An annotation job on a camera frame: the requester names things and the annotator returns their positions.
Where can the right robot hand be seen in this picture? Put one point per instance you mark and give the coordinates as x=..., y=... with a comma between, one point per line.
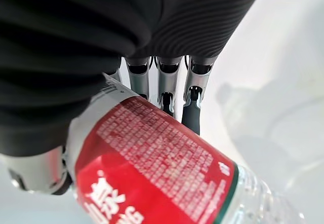
x=76, y=31

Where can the clear red-labelled water bottle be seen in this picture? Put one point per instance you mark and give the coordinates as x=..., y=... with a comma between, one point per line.
x=157, y=163

